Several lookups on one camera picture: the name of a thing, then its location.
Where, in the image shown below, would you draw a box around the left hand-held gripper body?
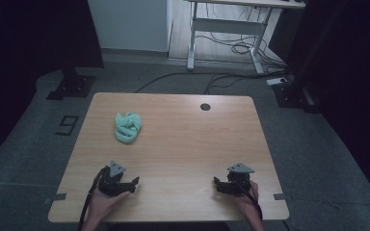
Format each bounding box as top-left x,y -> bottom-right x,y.
97,160 -> 127,197

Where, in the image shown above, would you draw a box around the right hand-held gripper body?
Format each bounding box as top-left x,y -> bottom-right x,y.
224,162 -> 255,196

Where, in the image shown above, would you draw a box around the mint green towel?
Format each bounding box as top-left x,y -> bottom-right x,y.
114,112 -> 143,144

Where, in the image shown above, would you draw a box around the person's right hand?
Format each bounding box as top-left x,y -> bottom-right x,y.
233,180 -> 262,220

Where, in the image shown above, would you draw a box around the person's left hand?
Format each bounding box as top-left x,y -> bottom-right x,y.
89,189 -> 131,222

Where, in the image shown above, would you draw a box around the grey tape piece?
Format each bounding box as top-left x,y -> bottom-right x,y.
273,192 -> 293,202
43,192 -> 67,206

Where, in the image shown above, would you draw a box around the black tape floor mark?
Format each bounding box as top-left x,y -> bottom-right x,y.
55,115 -> 80,137

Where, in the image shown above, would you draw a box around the black stand base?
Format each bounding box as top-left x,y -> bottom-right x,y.
46,66 -> 96,101
273,78 -> 322,114

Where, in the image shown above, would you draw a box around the white power strip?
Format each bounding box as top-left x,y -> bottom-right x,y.
266,77 -> 288,87

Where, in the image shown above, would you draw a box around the dark curtain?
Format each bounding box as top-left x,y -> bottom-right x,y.
0,0 -> 105,169
285,0 -> 370,210

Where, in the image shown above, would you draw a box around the white cabinet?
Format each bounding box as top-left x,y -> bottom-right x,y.
87,0 -> 173,53

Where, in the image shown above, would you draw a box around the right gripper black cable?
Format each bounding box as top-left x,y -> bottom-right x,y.
236,181 -> 264,221

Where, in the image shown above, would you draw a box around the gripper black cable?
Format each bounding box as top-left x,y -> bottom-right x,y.
77,167 -> 109,231
236,181 -> 264,221

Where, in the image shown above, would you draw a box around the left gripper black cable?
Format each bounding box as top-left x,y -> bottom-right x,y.
77,167 -> 109,231

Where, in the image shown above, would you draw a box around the long black floor cable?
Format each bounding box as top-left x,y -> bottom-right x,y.
134,70 -> 288,94

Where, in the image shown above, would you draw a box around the tangled black cables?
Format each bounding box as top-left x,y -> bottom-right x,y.
195,3 -> 287,70

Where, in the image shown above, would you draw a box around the white metal desk frame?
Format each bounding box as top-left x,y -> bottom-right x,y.
183,0 -> 306,75

